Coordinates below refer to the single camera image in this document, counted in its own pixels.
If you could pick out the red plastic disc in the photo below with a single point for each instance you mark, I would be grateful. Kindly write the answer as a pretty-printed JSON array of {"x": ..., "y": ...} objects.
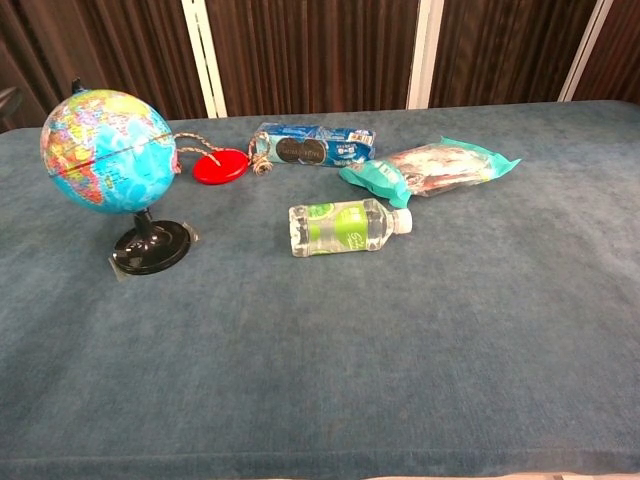
[{"x": 220, "y": 169}]

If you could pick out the teal snack bag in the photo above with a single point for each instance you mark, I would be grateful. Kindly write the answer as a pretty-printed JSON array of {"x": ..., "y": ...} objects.
[{"x": 430, "y": 172}]

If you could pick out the white partition post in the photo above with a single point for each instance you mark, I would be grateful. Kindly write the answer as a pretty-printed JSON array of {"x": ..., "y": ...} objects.
[
  {"x": 585, "y": 50},
  {"x": 205, "y": 55},
  {"x": 425, "y": 50}
]

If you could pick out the clear water bottle green label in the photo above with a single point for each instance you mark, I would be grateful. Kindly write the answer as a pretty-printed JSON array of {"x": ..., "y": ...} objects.
[{"x": 340, "y": 230}]

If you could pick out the clear tape piece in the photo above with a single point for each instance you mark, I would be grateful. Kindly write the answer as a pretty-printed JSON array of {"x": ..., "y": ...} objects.
[{"x": 117, "y": 271}]

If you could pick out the blue cookie package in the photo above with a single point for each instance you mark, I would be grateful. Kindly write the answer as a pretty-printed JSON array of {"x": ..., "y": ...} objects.
[{"x": 320, "y": 145}]

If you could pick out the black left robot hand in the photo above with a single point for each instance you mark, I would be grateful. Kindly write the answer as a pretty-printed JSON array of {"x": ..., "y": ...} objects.
[{"x": 8, "y": 102}]

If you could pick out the brown ribbed partition panel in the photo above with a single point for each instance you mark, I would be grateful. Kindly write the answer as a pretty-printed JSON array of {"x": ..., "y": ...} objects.
[
  {"x": 100, "y": 45},
  {"x": 510, "y": 50},
  {"x": 617, "y": 60},
  {"x": 320, "y": 55}
]

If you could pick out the world globe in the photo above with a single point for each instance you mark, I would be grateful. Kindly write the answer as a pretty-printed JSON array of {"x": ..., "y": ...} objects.
[{"x": 110, "y": 165}]

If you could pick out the blue fabric tablecloth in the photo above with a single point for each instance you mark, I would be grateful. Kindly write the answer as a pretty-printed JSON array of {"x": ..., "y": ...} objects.
[{"x": 320, "y": 350}]

